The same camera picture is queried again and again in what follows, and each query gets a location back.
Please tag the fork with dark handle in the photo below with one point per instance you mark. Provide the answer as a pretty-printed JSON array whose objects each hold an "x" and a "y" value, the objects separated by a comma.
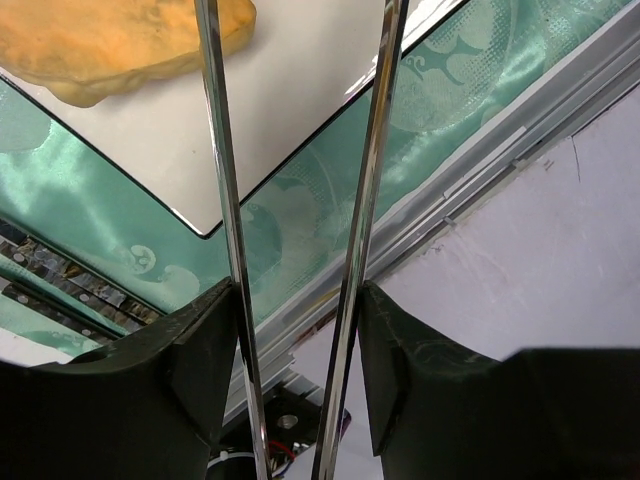
[{"x": 37, "y": 300}]

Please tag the knife with dark handle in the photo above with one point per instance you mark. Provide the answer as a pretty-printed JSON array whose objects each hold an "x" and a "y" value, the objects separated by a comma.
[{"x": 51, "y": 273}]

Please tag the white square plate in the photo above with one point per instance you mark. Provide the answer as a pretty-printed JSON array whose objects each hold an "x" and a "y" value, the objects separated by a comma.
[{"x": 144, "y": 159}]

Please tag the aluminium frame rail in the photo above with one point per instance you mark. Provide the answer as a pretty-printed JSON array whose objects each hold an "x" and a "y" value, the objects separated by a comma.
[{"x": 475, "y": 175}]

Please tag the metal serving tongs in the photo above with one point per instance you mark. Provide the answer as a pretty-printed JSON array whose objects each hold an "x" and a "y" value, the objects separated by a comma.
[{"x": 330, "y": 428}]

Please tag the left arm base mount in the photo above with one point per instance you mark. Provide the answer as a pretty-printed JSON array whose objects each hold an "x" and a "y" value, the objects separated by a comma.
[{"x": 292, "y": 427}]

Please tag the green satin placemat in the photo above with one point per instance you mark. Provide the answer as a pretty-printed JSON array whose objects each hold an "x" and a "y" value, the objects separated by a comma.
[{"x": 165, "y": 270}]

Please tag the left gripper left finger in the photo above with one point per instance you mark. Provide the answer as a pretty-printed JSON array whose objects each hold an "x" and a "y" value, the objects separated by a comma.
[{"x": 147, "y": 406}]

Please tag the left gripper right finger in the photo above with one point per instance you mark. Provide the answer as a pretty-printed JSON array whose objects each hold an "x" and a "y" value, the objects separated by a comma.
[{"x": 439, "y": 410}]

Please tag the long yellow bread loaf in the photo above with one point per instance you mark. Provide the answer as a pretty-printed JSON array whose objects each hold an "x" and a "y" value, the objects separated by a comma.
[{"x": 86, "y": 51}]

